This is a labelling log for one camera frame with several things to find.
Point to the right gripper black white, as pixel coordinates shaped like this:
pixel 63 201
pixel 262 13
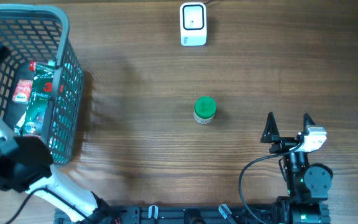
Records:
pixel 271 134

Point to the red snack stick packet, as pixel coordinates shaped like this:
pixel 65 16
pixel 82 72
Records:
pixel 33 64

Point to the red Kleenex tissue pack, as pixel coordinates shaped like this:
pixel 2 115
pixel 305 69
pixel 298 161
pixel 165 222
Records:
pixel 23 91

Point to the green 3M gloves package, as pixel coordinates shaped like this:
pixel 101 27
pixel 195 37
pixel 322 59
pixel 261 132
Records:
pixel 32 121

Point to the green lid seasoning jar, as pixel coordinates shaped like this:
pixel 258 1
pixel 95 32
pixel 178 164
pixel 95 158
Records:
pixel 204 110

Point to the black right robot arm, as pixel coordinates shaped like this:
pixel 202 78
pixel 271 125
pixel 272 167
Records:
pixel 307 184

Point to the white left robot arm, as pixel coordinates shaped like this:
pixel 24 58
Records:
pixel 27 165

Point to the white barcode scanner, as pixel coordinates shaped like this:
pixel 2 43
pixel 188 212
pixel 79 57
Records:
pixel 193 24

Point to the grey plastic mesh basket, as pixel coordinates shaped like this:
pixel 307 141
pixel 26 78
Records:
pixel 40 33

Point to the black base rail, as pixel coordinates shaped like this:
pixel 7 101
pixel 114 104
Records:
pixel 181 215

